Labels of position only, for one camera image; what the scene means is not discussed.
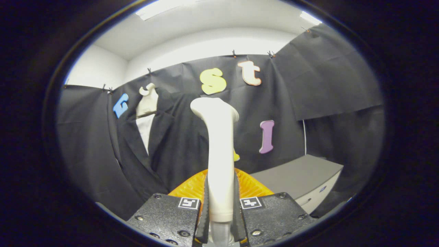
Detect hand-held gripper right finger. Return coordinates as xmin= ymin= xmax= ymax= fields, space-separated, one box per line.
xmin=233 ymin=168 xmax=316 ymax=247

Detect white garment steamer wand with hose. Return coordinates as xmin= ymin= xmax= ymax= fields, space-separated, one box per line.
xmin=190 ymin=97 xmax=239 ymax=247

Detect long ceiling light panel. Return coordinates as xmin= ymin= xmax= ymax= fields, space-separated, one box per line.
xmin=135 ymin=0 xmax=203 ymax=21

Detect black backdrop cloth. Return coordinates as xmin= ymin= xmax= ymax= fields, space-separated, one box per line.
xmin=57 ymin=23 xmax=384 ymax=220

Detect black suit jacket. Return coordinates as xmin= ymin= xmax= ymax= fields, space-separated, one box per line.
xmin=111 ymin=87 xmax=210 ymax=220

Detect grey cabinet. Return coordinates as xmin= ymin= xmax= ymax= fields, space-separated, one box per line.
xmin=250 ymin=154 xmax=344 ymax=215

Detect small ceiling light panel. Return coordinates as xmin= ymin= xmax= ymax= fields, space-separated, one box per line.
xmin=300 ymin=11 xmax=323 ymax=25

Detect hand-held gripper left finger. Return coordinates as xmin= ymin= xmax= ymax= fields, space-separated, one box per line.
xmin=126 ymin=169 xmax=210 ymax=247

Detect white plastic hanger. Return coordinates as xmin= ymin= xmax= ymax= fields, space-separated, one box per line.
xmin=136 ymin=83 xmax=159 ymax=119

